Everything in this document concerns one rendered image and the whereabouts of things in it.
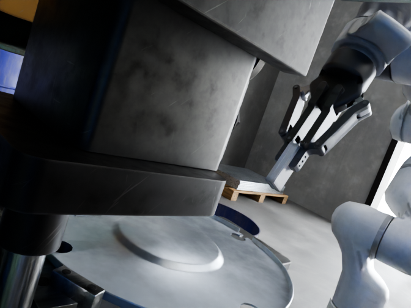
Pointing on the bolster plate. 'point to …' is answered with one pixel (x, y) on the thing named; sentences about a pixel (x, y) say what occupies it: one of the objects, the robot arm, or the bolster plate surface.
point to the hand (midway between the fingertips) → (285, 166)
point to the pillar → (19, 279)
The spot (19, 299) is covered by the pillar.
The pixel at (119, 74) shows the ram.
